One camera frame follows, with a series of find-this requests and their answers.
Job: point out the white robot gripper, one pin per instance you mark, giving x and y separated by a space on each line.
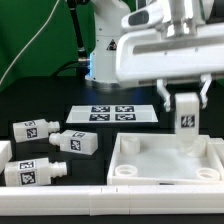
144 58

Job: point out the white square table top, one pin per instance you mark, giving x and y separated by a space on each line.
158 159

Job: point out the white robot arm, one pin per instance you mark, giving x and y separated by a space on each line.
182 18

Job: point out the white marker sheet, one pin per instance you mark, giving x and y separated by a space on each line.
112 114

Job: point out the white left obstacle block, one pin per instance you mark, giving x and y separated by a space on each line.
5 154

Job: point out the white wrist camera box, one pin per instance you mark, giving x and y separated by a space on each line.
142 19

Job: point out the white front obstacle rail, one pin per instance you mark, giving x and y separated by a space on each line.
111 200

